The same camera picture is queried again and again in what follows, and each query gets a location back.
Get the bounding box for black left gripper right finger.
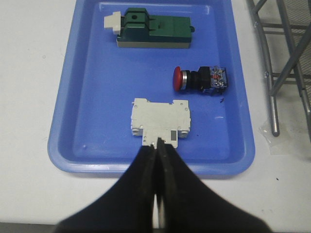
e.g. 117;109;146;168
156;138;271;233

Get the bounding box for clear tape patch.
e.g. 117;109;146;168
259;121;311;158

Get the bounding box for red emergency push button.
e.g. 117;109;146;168
173;66;228;95

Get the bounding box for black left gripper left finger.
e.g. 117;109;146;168
56;146;156;233

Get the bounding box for green knife switch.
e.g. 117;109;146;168
104;8;195;49

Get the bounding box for silver rack frame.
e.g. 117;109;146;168
247;0;311;137

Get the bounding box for white circuit breaker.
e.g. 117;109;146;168
131;98;191;148

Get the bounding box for blue plastic tray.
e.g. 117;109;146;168
48;0;255;177

